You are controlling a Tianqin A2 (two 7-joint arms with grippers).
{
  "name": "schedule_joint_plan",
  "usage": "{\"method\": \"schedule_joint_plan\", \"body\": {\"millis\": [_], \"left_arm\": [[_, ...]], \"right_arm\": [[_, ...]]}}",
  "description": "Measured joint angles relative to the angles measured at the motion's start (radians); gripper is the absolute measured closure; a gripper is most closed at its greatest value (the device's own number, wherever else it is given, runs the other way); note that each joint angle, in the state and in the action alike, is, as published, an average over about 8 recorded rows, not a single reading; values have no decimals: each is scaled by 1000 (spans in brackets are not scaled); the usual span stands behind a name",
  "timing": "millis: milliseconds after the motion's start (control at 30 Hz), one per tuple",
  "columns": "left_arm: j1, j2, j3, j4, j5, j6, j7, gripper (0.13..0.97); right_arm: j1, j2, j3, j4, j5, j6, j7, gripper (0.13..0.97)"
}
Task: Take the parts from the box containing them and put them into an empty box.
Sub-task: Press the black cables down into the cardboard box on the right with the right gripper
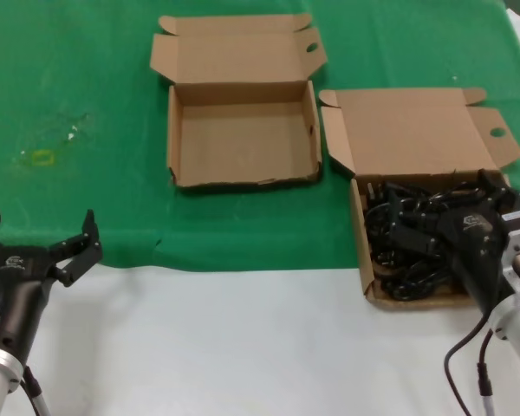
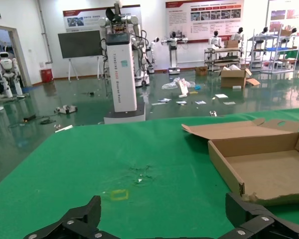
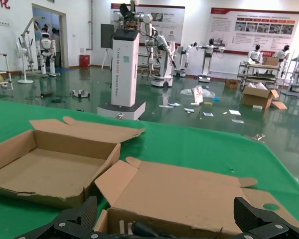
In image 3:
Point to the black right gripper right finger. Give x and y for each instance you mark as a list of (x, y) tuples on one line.
[(246, 214)]

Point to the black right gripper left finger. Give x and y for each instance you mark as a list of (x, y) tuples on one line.
[(86, 214)]

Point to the white wheeled robot with arm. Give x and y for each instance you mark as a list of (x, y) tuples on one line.
[(164, 74)]

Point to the shallow cardboard box torn edge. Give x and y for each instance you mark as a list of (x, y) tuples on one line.
[(52, 171)]

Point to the cardboard box with round hole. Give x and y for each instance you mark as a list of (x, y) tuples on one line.
[(179, 189)]

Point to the large open cardboard box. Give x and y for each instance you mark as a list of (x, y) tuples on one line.
[(256, 98)]

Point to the small printed cardboard box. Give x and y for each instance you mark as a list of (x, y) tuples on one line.
[(232, 84)]

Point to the closed cardboard box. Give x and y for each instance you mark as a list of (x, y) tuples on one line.
[(271, 61)]

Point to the metal table clamp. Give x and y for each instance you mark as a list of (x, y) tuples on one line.
[(258, 138)]

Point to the green table cloth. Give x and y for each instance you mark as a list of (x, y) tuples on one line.
[(194, 144)]

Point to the white paper leaflet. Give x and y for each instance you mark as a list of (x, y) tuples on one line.
[(234, 112), (237, 121), (189, 110), (208, 114)]

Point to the blue small object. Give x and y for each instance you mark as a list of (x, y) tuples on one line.
[(216, 99)]

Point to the white device on floor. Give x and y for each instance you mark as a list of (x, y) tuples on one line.
[(80, 93)]

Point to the black tool on floor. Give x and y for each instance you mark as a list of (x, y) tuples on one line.
[(47, 94)]

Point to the clear plastic bag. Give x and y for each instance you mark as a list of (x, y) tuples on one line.
[(209, 93)]

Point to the white red paper bag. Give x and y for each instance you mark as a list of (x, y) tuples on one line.
[(197, 95)]

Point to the white blue paper sheets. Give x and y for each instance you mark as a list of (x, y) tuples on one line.
[(170, 104)]

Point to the metal shelf table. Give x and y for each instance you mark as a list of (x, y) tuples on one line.
[(259, 72)]

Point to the red bin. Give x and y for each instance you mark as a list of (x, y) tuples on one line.
[(84, 61)]

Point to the black-headed robot with outstretched arms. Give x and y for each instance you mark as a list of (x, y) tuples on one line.
[(207, 62)]

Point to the white humanoid torso black head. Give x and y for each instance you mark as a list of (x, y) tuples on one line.
[(282, 56), (254, 56)]

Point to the small white wheeled robot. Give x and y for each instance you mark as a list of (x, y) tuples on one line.
[(184, 62)]

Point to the white standing humanoid robot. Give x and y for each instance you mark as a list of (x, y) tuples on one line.
[(46, 47)]

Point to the black board on easel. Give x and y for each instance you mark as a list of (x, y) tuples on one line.
[(106, 36)]

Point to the white support gantry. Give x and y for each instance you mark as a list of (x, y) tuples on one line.
[(27, 30)]

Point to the white pedestal fan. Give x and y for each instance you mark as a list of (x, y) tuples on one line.
[(22, 52)]

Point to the white pipe-frame rack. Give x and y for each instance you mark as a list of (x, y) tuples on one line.
[(0, 54)]

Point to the wide red-framed wall poster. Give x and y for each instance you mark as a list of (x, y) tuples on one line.
[(254, 30)]

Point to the white wall pipe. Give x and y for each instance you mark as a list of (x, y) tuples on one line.
[(90, 25)]

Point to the white wall switch panel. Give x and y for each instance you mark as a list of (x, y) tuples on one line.
[(3, 23)]

